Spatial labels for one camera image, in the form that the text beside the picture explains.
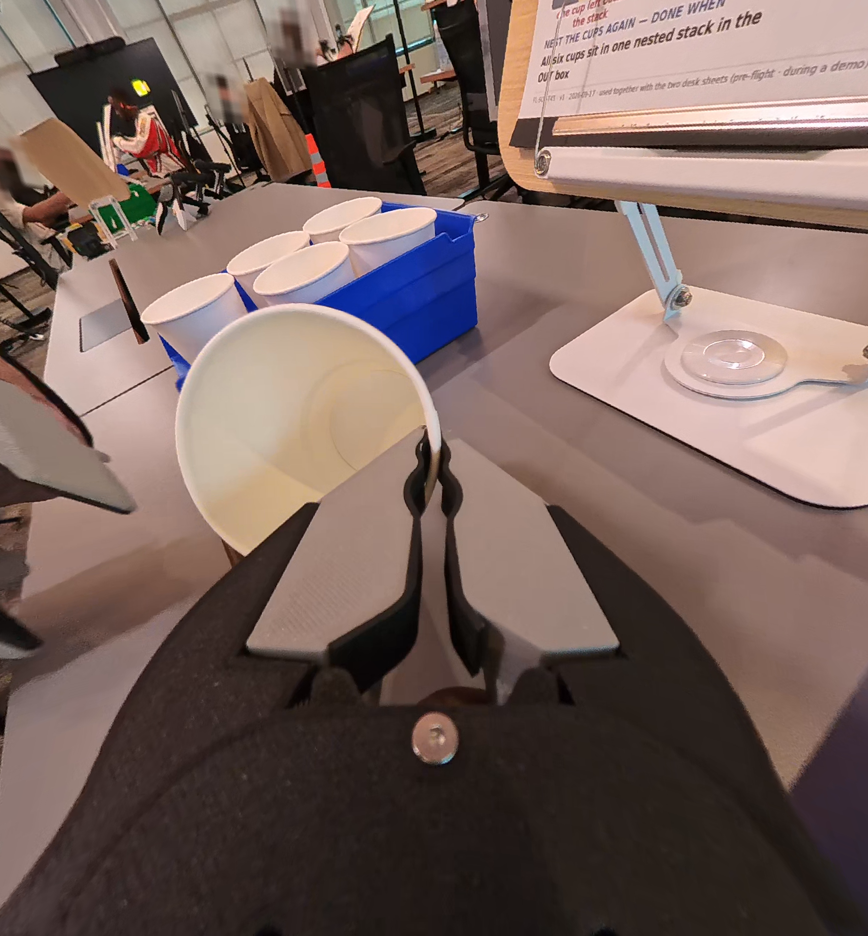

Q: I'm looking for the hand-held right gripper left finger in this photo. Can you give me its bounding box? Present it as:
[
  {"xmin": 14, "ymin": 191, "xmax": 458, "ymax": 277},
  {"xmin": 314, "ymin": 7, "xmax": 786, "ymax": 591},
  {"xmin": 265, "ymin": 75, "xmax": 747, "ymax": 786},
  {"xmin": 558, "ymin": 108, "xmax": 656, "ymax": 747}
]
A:
[{"xmin": 246, "ymin": 428, "xmax": 435, "ymax": 696}]

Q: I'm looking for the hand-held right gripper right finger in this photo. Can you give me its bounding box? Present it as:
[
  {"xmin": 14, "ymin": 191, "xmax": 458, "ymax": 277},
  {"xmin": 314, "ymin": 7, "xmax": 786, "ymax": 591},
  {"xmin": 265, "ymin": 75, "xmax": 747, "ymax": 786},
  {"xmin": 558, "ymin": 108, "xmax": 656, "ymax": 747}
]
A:
[{"xmin": 437, "ymin": 435, "xmax": 621, "ymax": 706}]

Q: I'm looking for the nested cup stack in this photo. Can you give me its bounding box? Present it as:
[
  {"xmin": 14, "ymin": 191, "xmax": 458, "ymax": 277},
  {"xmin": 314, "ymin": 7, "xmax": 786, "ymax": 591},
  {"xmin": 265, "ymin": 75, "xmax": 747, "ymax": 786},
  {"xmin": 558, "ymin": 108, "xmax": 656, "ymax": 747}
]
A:
[{"xmin": 176, "ymin": 302, "xmax": 444, "ymax": 557}]

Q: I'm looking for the blue plastic bin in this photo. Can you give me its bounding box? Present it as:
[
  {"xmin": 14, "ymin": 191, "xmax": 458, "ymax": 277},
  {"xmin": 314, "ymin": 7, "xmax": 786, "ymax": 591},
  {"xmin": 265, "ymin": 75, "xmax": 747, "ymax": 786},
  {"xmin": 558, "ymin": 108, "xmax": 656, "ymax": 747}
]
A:
[{"xmin": 158, "ymin": 202, "xmax": 479, "ymax": 392}]

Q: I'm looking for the wooden document stand white base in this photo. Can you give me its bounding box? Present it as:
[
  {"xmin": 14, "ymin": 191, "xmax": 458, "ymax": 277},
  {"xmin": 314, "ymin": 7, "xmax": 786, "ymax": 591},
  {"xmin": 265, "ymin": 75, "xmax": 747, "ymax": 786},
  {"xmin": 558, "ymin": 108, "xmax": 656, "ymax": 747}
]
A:
[{"xmin": 497, "ymin": 0, "xmax": 868, "ymax": 510}]

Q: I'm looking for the brown cardboard sheet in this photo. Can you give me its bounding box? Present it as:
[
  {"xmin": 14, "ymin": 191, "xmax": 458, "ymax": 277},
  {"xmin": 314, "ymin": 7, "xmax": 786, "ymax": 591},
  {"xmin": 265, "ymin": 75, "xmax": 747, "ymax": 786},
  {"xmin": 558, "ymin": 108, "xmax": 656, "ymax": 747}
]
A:
[{"xmin": 13, "ymin": 117, "xmax": 131, "ymax": 213}]

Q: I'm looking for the black display screen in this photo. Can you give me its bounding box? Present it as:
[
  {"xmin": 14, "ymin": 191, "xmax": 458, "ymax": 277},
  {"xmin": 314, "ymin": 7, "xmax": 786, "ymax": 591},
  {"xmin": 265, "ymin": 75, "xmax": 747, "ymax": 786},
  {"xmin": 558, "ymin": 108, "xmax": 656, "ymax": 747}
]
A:
[{"xmin": 28, "ymin": 37, "xmax": 199, "ymax": 158}]

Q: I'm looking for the brown coat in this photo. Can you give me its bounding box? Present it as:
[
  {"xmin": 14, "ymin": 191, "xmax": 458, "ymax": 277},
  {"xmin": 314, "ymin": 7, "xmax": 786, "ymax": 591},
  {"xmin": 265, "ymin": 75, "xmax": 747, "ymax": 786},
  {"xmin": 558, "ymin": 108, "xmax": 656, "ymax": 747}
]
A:
[{"xmin": 246, "ymin": 79, "xmax": 312, "ymax": 184}]

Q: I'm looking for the printed instruction sheet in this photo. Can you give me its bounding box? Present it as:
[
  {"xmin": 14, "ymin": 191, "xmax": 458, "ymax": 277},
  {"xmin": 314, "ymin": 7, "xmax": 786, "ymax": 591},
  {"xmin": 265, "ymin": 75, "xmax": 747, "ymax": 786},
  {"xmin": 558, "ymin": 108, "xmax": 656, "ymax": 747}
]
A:
[{"xmin": 516, "ymin": 0, "xmax": 868, "ymax": 121}]

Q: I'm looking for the brown cable hatch lid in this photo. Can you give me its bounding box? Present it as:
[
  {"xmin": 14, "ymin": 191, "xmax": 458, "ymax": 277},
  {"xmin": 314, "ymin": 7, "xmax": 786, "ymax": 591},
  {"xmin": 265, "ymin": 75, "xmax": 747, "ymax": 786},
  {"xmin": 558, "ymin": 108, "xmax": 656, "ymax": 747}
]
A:
[{"xmin": 79, "ymin": 258, "xmax": 151, "ymax": 353}]

